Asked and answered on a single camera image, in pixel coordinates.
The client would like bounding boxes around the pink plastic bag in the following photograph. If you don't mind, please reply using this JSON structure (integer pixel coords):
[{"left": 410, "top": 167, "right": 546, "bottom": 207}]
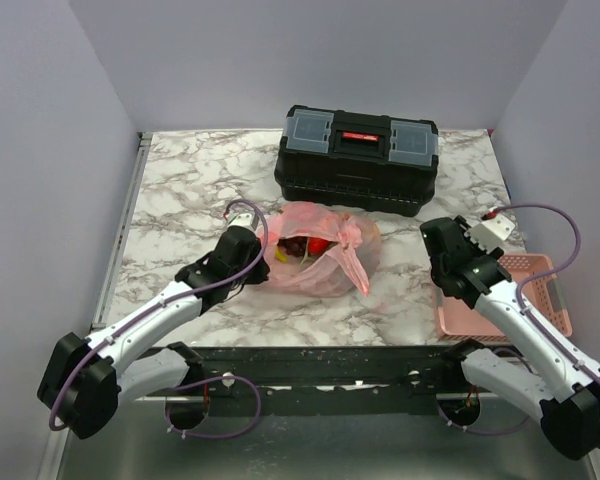
[{"left": 257, "top": 202, "right": 381, "bottom": 297}]

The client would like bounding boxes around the red fake fruit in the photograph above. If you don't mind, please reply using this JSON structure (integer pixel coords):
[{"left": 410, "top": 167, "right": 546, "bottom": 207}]
[{"left": 307, "top": 237, "right": 331, "bottom": 256}]

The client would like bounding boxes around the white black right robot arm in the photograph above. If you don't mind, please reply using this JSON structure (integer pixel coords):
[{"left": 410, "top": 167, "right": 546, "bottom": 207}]
[{"left": 420, "top": 213, "right": 600, "bottom": 460}]

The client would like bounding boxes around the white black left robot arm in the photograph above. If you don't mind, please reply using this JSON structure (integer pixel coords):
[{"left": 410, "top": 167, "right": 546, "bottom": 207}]
[{"left": 37, "top": 224, "right": 269, "bottom": 439}]

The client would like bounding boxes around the dark fake grape bunch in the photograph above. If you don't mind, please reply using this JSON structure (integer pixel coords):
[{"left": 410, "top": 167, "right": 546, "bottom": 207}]
[{"left": 278, "top": 236, "right": 308, "bottom": 258}]

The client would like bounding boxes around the pink plastic basket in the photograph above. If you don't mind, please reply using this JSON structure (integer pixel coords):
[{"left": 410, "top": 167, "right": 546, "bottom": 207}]
[{"left": 431, "top": 253, "right": 573, "bottom": 343}]

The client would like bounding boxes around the black toolbox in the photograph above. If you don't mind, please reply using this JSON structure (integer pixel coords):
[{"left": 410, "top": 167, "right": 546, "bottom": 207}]
[{"left": 274, "top": 105, "right": 439, "bottom": 217}]

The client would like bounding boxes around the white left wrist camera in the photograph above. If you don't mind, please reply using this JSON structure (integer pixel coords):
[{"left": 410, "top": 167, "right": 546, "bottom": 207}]
[{"left": 228, "top": 212, "right": 259, "bottom": 232}]

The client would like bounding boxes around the black mounting rail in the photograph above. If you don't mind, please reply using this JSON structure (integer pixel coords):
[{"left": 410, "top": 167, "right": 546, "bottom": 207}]
[{"left": 163, "top": 343, "right": 484, "bottom": 424}]

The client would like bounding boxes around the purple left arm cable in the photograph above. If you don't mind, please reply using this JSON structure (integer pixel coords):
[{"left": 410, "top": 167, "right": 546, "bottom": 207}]
[{"left": 48, "top": 199, "right": 266, "bottom": 441}]

